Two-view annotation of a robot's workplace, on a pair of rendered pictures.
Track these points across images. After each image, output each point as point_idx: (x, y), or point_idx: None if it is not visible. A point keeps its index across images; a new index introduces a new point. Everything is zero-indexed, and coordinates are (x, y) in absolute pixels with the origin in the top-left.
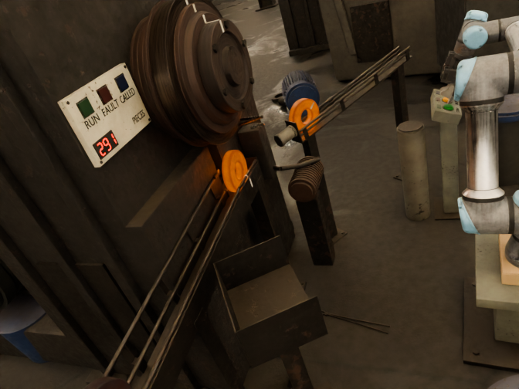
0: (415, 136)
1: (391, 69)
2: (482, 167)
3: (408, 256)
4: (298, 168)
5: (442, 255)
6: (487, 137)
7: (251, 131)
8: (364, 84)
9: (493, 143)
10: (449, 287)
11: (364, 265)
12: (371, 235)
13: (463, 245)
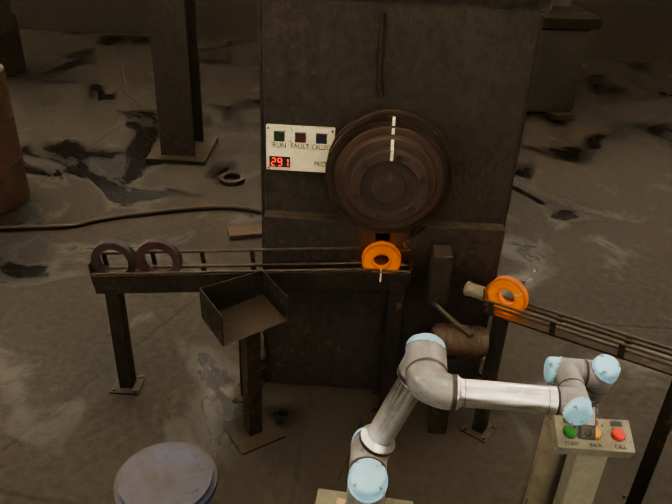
0: (547, 424)
1: (664, 367)
2: (377, 413)
3: (450, 500)
4: None
5: None
6: (388, 398)
7: (433, 252)
8: (599, 340)
9: (388, 406)
10: None
11: (431, 460)
12: (483, 466)
13: None
